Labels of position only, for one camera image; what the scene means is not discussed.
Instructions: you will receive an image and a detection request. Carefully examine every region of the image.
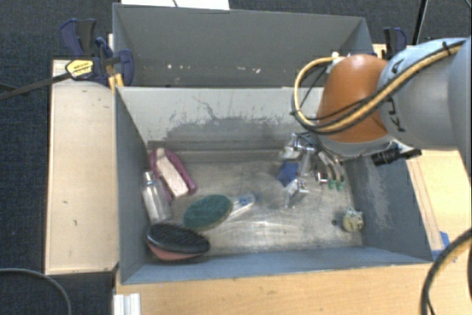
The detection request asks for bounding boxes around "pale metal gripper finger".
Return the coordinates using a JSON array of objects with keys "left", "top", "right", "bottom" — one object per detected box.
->
[
  {"left": 278, "top": 145, "right": 296, "bottom": 164},
  {"left": 283, "top": 179, "right": 310, "bottom": 210}
]

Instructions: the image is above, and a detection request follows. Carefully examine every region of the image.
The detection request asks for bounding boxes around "small yellowish toy animal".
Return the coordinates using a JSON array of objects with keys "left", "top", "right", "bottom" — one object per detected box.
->
[{"left": 341, "top": 206, "right": 364, "bottom": 232}]

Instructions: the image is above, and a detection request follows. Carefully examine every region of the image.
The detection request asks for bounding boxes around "green scrubber with clear handle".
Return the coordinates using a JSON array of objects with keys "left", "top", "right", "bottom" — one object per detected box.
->
[{"left": 183, "top": 193, "right": 257, "bottom": 232}]

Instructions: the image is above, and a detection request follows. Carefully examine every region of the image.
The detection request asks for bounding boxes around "black cylinder on white bracket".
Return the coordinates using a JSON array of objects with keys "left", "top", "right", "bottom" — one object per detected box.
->
[{"left": 369, "top": 142, "right": 423, "bottom": 167}]

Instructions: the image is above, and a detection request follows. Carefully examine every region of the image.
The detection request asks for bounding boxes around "small blue block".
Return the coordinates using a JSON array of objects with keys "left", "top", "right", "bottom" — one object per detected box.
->
[{"left": 276, "top": 161, "right": 300, "bottom": 187}]

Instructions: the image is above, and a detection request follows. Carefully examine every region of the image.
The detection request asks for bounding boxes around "clear plastic bottle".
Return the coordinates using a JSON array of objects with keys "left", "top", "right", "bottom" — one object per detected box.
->
[{"left": 141, "top": 170, "right": 173, "bottom": 224}]

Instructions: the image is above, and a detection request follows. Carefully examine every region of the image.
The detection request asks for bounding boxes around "pink and white sponge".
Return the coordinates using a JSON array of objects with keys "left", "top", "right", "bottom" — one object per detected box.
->
[{"left": 148, "top": 147, "right": 198, "bottom": 198}]

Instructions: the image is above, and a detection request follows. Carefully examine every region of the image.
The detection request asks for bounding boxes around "pale wood board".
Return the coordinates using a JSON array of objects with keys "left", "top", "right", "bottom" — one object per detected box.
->
[{"left": 44, "top": 60, "right": 121, "bottom": 276}]

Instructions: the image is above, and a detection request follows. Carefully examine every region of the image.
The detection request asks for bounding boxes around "grey metal bin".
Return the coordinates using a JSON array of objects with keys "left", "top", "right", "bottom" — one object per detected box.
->
[{"left": 111, "top": 2, "right": 434, "bottom": 285}]

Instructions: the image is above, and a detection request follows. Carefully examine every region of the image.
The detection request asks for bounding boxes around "black and pink oval brush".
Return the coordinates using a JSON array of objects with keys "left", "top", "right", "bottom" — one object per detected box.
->
[{"left": 145, "top": 223, "right": 212, "bottom": 263}]

